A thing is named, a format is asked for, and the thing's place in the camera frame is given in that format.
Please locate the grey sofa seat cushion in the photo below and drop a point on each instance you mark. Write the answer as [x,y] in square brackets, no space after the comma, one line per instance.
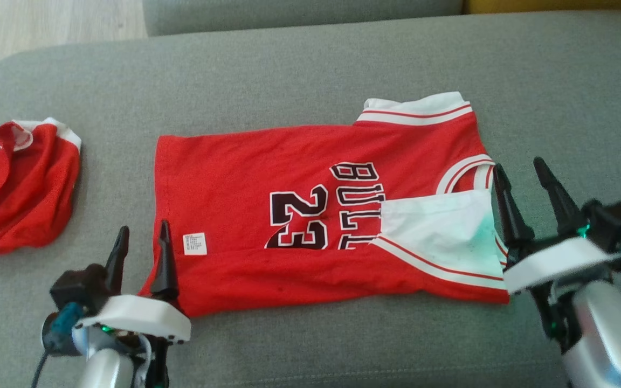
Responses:
[289,81]

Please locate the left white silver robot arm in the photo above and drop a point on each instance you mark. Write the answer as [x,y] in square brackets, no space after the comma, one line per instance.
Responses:
[105,366]

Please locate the yellow sofa cushion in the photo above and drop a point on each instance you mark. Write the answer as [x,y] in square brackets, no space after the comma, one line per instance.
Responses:
[547,5]

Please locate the red Bulls basketball jersey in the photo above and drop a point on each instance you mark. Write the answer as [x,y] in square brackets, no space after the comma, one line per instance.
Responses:
[224,183]

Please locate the red Bulls basketball shorts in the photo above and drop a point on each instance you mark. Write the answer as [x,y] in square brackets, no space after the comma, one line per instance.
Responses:
[30,205]

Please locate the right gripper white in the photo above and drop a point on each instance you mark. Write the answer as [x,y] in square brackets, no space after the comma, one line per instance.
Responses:
[553,264]

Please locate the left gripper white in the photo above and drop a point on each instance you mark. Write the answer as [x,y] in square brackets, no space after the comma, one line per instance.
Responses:
[138,318]

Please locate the grey sofa back cushion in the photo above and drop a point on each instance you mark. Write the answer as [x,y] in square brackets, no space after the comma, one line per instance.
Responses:
[299,13]

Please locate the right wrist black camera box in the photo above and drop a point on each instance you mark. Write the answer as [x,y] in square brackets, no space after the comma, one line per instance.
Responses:
[615,223]

